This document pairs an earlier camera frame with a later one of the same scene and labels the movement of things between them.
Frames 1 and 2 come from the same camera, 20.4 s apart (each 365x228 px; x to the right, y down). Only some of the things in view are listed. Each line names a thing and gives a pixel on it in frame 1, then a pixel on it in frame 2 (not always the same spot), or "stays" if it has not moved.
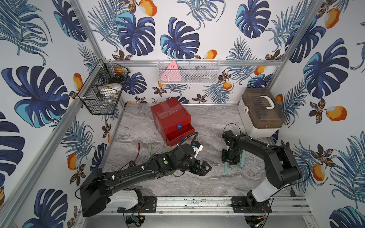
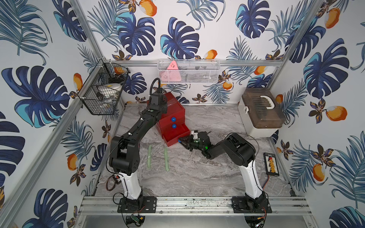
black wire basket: [100, 93] stays
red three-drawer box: [172, 120] stays
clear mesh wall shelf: [188, 71] stays
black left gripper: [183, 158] -> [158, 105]
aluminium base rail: [202, 205] stays
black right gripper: [232, 161] -> [189, 137]
